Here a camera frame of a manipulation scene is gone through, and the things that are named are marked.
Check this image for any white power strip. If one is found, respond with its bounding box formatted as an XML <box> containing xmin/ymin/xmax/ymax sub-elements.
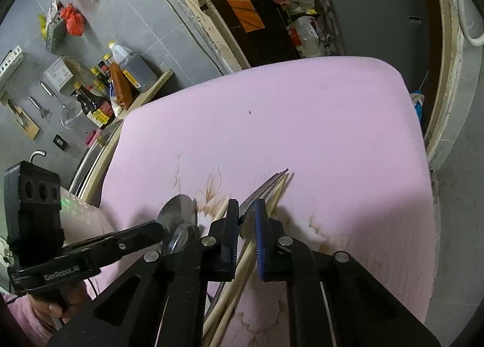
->
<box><xmin>0</xmin><ymin>44</ymin><xmax>24</xmax><ymax>87</ymax></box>

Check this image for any large dark oil jug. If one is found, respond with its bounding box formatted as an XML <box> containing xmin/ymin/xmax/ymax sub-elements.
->
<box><xmin>107</xmin><ymin>40</ymin><xmax>159</xmax><ymax>95</ymax></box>

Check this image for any orange paper sheet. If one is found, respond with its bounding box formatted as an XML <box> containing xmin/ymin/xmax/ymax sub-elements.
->
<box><xmin>226</xmin><ymin>0</ymin><xmax>265</xmax><ymax>33</ymax></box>

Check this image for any steel peeler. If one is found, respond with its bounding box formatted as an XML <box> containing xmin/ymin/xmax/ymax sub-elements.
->
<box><xmin>28</xmin><ymin>95</ymin><xmax>52</xmax><ymax>121</ymax></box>

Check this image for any dark bottle red cap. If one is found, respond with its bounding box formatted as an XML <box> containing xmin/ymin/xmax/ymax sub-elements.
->
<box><xmin>96</xmin><ymin>61</ymin><xmax>113</xmax><ymax>81</ymax></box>

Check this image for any person's left forearm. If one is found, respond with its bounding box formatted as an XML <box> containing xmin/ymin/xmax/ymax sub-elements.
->
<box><xmin>0</xmin><ymin>291</ymin><xmax>51</xmax><ymax>347</ymax></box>

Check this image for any grey cabinet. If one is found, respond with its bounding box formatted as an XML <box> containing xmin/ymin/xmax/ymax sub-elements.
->
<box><xmin>317</xmin><ymin>0</ymin><xmax>429</xmax><ymax>59</ymax></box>

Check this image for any steel mesh strainer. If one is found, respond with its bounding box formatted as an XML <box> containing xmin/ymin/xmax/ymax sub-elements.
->
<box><xmin>40</xmin><ymin>81</ymin><xmax>87</xmax><ymax>131</ymax></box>

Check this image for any red white plastic bag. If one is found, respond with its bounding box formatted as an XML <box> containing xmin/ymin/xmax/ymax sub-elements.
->
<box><xmin>285</xmin><ymin>15</ymin><xmax>334</xmax><ymax>60</ymax></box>

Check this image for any person's left hand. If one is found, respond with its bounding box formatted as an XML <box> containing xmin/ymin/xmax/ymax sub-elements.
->
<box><xmin>30</xmin><ymin>281</ymin><xmax>90</xmax><ymax>327</ymax></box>

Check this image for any pink cloth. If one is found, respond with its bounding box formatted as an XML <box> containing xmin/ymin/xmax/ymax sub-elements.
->
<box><xmin>99</xmin><ymin>55</ymin><xmax>436</xmax><ymax>347</ymax></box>

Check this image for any dark pump bottle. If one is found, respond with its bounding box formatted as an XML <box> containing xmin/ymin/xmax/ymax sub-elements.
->
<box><xmin>74</xmin><ymin>82</ymin><xmax>100</xmax><ymax>117</ymax></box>

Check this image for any stainless steel sink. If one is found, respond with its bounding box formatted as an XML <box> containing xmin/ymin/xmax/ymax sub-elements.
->
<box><xmin>70</xmin><ymin>120</ymin><xmax>124</xmax><ymax>197</ymax></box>

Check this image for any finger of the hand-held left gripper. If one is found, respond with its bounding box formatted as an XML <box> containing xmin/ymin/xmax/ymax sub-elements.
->
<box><xmin>62</xmin><ymin>220</ymin><xmax>168</xmax><ymax>268</ymax></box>

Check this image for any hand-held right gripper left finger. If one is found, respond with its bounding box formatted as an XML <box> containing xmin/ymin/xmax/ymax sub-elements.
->
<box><xmin>49</xmin><ymin>199</ymin><xmax>240</xmax><ymax>347</ymax></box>

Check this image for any wall power cable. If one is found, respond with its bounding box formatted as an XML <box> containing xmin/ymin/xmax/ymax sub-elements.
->
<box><xmin>128</xmin><ymin>0</ymin><xmax>224</xmax><ymax>76</ymax></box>

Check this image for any orange spice packet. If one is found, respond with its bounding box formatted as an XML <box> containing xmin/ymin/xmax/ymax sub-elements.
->
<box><xmin>109</xmin><ymin>62</ymin><xmax>134</xmax><ymax>110</ymax></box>

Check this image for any wooden chopstick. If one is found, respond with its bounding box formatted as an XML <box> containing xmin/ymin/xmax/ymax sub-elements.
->
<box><xmin>202</xmin><ymin>173</ymin><xmax>293</xmax><ymax>342</ymax></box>
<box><xmin>213</xmin><ymin>199</ymin><xmax>230</xmax><ymax>221</ymax></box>
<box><xmin>212</xmin><ymin>174</ymin><xmax>295</xmax><ymax>347</ymax></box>

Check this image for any steel fork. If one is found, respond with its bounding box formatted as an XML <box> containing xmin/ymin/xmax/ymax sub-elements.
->
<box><xmin>238</xmin><ymin>168</ymin><xmax>290</xmax><ymax>237</ymax></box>

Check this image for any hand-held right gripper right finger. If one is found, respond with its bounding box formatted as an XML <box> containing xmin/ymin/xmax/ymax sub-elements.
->
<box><xmin>254</xmin><ymin>199</ymin><xmax>441</xmax><ymax>347</ymax></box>

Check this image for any white utensil holder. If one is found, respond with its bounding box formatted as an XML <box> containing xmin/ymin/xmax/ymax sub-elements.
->
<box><xmin>58</xmin><ymin>188</ymin><xmax>116</xmax><ymax>248</ymax></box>

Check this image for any steel spoon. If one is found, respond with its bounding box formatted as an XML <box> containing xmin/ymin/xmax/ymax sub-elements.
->
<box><xmin>156</xmin><ymin>194</ymin><xmax>198</xmax><ymax>233</ymax></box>
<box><xmin>165</xmin><ymin>223</ymin><xmax>202</xmax><ymax>257</ymax></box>

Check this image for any worn wooden door frame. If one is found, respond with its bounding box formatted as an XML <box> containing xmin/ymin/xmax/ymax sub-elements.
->
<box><xmin>150</xmin><ymin>0</ymin><xmax>484</xmax><ymax>174</ymax></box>

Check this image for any dark bottle yellow cap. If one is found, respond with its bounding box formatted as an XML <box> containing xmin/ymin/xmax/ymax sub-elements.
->
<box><xmin>91</xmin><ymin>78</ymin><xmax>111</xmax><ymax>98</ymax></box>

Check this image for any white water pipe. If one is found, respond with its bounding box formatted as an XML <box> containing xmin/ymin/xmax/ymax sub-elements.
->
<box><xmin>457</xmin><ymin>0</ymin><xmax>484</xmax><ymax>47</ymax></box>

